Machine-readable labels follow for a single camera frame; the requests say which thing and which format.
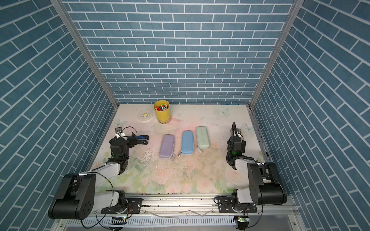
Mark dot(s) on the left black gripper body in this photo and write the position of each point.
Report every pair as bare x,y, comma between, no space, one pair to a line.
129,144

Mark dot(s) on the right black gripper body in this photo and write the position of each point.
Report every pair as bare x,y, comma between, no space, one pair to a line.
230,155

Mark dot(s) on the grey sleeve back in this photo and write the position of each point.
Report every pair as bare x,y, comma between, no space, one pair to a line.
203,141

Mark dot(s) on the white sleeve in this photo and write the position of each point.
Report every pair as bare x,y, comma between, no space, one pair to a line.
187,143

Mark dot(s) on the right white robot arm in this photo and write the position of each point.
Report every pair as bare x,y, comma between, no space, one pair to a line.
265,184

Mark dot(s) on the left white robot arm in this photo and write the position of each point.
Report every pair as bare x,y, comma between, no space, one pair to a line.
76,197

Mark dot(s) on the blue stapler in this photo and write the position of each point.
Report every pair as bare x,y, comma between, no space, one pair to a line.
141,139

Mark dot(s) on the clear tape roll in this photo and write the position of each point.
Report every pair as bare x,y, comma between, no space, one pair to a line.
145,115

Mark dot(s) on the yellow pen cup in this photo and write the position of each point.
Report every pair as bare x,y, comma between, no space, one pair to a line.
162,111

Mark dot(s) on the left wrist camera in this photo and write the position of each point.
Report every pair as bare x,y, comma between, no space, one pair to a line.
119,132

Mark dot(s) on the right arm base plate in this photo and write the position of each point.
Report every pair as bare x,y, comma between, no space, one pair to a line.
229,205

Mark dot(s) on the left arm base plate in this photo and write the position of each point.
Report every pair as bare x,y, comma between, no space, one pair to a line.
128,207

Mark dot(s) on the aluminium front rail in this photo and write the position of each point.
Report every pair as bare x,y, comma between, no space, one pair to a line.
173,205

